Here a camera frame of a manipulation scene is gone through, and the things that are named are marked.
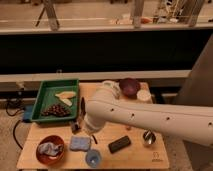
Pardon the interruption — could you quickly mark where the black rectangular block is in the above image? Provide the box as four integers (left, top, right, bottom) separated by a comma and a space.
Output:
108, 136, 131, 154

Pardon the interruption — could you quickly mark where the small steel cup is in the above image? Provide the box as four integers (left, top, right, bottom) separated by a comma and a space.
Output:
143, 131, 156, 146

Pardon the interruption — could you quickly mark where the dark marker pen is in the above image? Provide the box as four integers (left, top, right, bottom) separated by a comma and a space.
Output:
81, 97, 86, 117

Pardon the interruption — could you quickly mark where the red bowl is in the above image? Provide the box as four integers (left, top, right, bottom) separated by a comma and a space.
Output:
36, 135, 65, 165

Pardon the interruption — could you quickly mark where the green plastic tray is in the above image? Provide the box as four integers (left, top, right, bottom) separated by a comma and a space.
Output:
31, 79, 79, 123

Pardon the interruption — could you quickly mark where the blue power box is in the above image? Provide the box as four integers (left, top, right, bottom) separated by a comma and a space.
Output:
22, 105, 33, 123

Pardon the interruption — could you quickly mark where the pale banana slice lower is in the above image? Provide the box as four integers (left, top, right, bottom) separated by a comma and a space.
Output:
60, 99, 72, 107

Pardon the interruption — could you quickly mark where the black cable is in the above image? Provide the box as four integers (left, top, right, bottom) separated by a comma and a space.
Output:
4, 89, 28, 150

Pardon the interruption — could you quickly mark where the white paper cup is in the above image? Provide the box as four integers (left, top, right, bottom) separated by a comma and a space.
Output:
137, 89, 151, 102

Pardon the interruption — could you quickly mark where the crumpled grey cloth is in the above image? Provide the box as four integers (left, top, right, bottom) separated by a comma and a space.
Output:
38, 142, 63, 157

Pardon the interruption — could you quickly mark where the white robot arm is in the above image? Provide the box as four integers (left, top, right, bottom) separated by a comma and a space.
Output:
83, 80, 213, 147

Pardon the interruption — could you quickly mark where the blue sponge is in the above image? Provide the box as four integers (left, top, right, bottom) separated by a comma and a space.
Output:
69, 136, 91, 151

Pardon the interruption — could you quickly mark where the blue plastic cup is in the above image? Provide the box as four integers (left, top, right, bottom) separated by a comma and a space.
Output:
85, 149, 102, 168

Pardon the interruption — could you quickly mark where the dark grapes bunch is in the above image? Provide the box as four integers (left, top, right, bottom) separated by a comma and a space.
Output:
42, 104, 70, 117

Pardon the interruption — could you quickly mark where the dark purple bowl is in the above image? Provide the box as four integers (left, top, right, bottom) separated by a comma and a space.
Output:
119, 78, 141, 99

